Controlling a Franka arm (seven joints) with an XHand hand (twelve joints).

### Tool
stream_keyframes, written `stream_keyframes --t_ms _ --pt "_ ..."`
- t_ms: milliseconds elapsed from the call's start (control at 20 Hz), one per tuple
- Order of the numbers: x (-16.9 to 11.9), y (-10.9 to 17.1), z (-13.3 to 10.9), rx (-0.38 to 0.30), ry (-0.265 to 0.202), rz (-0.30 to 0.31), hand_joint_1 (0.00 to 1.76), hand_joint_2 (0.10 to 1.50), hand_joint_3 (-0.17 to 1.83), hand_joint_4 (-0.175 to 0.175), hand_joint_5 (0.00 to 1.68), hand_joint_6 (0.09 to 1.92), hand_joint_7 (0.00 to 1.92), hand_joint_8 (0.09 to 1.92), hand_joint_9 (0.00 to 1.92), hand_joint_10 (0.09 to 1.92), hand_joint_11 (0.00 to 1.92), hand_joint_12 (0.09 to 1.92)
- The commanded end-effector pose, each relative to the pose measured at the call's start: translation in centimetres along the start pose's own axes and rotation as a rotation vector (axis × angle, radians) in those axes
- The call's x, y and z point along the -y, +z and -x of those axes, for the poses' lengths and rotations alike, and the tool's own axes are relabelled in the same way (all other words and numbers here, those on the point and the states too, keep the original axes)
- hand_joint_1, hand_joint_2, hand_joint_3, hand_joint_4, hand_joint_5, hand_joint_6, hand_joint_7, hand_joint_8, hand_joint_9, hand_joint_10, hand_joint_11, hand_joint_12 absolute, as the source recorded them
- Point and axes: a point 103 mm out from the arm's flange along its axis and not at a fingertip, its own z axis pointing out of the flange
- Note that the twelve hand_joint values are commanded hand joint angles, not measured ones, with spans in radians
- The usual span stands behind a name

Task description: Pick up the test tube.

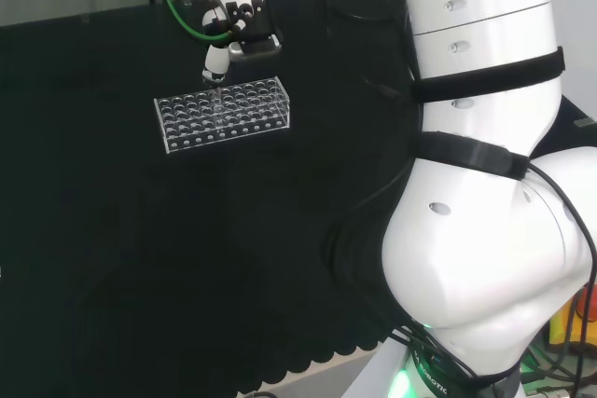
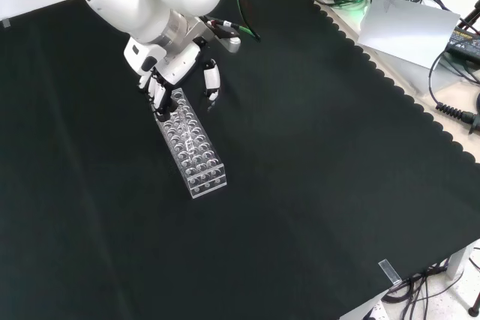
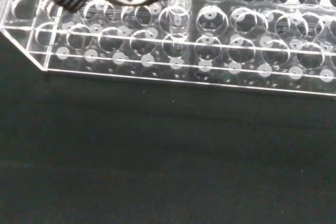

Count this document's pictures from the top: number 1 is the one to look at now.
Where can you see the black bench cloth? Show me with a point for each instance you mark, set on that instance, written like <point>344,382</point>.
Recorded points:
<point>140,253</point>

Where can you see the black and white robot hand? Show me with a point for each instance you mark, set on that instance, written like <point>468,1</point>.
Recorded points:
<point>247,20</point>

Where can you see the clear test tube rack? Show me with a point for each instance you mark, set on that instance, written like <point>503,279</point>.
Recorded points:
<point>233,130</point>

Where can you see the clear glass test tube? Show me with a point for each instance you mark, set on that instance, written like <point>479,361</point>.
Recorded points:
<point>217,104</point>

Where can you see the yellow stop button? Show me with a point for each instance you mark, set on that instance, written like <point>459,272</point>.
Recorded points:
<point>566,323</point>

